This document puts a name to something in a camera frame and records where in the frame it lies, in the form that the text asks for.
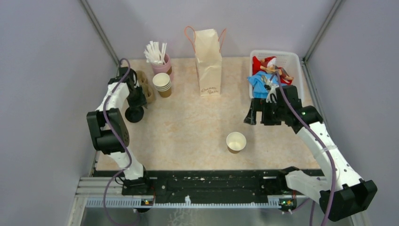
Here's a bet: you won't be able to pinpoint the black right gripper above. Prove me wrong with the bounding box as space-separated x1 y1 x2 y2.
244 97 286 126

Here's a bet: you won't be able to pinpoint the brown paper coffee cup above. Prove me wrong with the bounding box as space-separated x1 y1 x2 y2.
226 132 247 154

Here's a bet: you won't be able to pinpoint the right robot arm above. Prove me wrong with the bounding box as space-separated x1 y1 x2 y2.
244 85 378 222

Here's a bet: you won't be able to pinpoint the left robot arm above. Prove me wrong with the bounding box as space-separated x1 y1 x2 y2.
86 66 151 195

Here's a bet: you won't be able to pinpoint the cream paper takeout bag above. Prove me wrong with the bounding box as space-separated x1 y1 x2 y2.
184 26 227 97

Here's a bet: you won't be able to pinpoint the brown pulp cup carrier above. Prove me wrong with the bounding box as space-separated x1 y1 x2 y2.
136 70 155 104

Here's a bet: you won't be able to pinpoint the stack of black lids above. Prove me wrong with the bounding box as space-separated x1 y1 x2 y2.
125 106 144 123

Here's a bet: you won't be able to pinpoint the blue cartoon cloth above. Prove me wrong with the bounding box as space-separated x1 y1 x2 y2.
247 71 279 99

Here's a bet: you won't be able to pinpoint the stack of brown paper cups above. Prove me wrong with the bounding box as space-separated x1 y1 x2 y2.
152 73 172 98

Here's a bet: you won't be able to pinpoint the pink straw holder cup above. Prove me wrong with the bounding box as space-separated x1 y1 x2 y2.
150 54 174 81

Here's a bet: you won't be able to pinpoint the red patterned cloth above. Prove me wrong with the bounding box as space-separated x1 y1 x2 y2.
252 56 294 85

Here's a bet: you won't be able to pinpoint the white wrapped straws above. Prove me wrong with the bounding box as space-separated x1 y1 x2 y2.
144 41 167 66

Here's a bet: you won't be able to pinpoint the white plastic basket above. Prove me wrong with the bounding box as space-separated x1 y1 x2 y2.
249 50 309 105

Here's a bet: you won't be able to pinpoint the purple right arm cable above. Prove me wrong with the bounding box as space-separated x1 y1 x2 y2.
271 71 338 226

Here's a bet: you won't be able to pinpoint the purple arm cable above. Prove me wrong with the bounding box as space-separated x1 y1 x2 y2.
102 58 143 226
271 71 338 226

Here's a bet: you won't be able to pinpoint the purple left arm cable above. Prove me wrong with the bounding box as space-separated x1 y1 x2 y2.
102 58 143 226

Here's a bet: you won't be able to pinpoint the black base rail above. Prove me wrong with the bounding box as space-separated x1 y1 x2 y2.
92 169 325 205

